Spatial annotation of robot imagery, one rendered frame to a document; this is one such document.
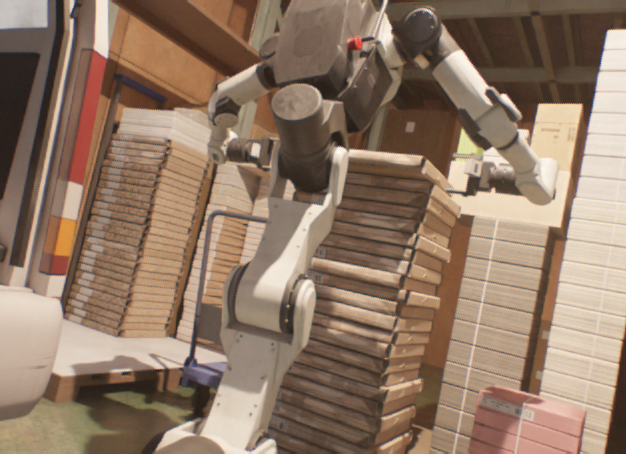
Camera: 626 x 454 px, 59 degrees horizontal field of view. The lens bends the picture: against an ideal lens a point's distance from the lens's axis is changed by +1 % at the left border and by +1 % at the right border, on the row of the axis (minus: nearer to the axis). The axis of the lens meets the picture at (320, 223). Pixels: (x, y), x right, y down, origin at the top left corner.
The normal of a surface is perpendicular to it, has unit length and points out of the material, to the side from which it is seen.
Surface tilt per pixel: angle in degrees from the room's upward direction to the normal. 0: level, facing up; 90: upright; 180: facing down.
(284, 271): 54
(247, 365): 74
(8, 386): 94
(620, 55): 90
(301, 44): 83
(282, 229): 68
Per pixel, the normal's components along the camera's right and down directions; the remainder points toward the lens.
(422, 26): -0.35, 0.07
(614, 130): -0.46, -0.18
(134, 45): 0.86, 0.15
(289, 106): -0.14, -0.52
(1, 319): 0.92, -0.05
